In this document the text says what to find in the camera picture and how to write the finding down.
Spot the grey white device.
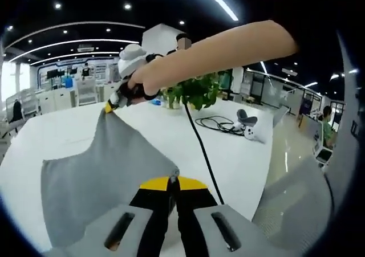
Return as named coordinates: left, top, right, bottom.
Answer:
left=236, top=108, right=259, bottom=127

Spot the white handheld controller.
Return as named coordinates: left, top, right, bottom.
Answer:
left=244, top=124, right=270, bottom=144

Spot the person's right hand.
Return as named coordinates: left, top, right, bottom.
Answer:
left=127, top=60, right=165, bottom=96

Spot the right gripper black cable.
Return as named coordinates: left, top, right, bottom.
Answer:
left=182, top=99, right=226, bottom=206

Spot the grey towel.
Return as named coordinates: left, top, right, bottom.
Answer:
left=39, top=105, right=180, bottom=249

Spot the white office chair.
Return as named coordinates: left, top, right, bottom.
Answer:
left=313, top=120, right=334, bottom=166

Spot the white slatted chair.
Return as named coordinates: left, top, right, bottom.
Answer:
left=76, top=79, right=97, bottom=105

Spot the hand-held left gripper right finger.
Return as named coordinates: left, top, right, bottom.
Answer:
left=175, top=176, right=289, bottom=257

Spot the black bulky object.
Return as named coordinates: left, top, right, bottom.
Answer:
left=11, top=100, right=24, bottom=124

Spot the white table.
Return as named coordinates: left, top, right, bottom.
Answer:
left=0, top=99, right=282, bottom=254

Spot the green leafy potted plant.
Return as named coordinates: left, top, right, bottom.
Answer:
left=159, top=71, right=229, bottom=111

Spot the glass vase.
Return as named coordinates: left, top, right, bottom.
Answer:
left=165, top=96, right=183, bottom=109

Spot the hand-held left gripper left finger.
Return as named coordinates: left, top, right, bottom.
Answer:
left=50, top=176, right=172, bottom=257

